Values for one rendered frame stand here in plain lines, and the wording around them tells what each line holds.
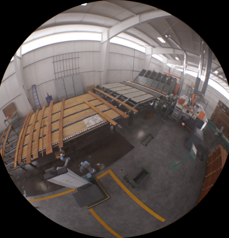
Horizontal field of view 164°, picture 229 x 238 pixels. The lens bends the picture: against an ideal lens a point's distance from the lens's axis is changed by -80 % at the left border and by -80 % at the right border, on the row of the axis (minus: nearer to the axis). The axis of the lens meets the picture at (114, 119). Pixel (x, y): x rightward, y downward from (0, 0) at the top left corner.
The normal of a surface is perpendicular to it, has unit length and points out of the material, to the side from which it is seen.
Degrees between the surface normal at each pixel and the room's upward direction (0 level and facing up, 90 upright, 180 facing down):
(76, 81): 90
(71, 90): 90
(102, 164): 0
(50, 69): 89
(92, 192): 0
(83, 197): 0
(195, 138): 96
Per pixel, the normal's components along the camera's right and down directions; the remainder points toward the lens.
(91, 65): 0.66, 0.51
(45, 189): 0.04, -0.79
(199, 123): -0.80, 0.36
